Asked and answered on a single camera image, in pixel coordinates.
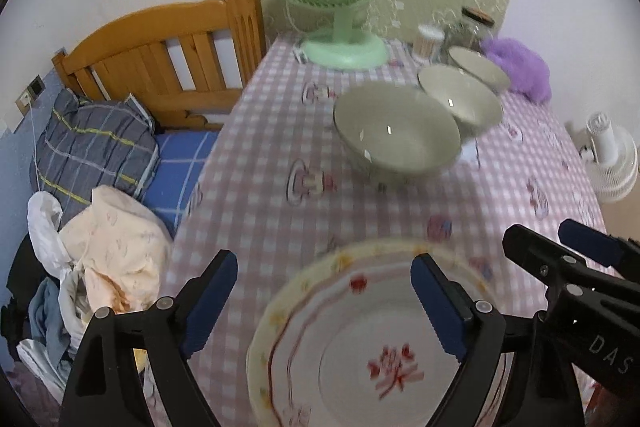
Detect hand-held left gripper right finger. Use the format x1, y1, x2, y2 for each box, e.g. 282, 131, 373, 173
410, 253, 586, 427

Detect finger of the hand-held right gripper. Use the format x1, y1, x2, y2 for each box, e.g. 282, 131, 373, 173
557, 219, 640, 283
502, 224, 591, 300

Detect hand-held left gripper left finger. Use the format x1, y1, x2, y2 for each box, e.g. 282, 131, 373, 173
60, 249, 238, 427

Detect large yellow floral plate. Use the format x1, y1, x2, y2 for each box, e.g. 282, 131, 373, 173
247, 238, 506, 427

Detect white red-print plate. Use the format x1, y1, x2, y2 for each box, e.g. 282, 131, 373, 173
267, 247, 506, 427

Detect green ceramic bowl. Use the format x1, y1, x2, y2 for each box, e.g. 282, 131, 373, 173
447, 46, 512, 92
417, 64, 503, 142
333, 83, 461, 182

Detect white clip fan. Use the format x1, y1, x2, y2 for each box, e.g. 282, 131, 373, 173
580, 112, 638, 202

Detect peach patterned cloth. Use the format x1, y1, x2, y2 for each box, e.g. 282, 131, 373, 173
59, 184, 173, 313

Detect blue checked bed sheet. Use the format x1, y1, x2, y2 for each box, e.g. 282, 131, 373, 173
137, 129, 221, 240

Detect blue grey clothes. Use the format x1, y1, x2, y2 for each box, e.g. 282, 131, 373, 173
27, 277, 76, 373

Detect white plastic bag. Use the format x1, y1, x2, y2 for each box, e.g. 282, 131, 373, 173
27, 192, 76, 280

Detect purple plush toy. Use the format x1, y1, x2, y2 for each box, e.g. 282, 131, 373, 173
480, 37, 552, 102

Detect dark cloth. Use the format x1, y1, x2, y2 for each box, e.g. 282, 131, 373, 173
7, 232, 51, 338

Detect grey plaid pillow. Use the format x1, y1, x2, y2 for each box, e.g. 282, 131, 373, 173
30, 87, 160, 210

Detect glass jar with brown lid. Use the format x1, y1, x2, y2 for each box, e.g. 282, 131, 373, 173
442, 7, 496, 58

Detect cotton swab container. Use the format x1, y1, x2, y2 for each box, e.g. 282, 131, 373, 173
412, 24, 446, 60

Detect wooden bed headboard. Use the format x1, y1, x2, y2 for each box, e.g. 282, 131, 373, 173
52, 0, 268, 132

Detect wall socket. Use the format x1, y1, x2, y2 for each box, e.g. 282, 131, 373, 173
17, 77, 46, 115

